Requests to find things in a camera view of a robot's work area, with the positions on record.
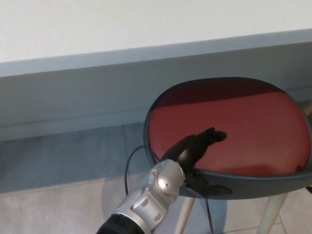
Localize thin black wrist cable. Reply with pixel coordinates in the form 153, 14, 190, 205
123, 145, 164, 195

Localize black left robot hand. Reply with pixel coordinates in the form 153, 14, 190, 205
162, 126, 234, 198

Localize red-cushioned dark stool wooden legs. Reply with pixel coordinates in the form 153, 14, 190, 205
143, 77, 312, 234

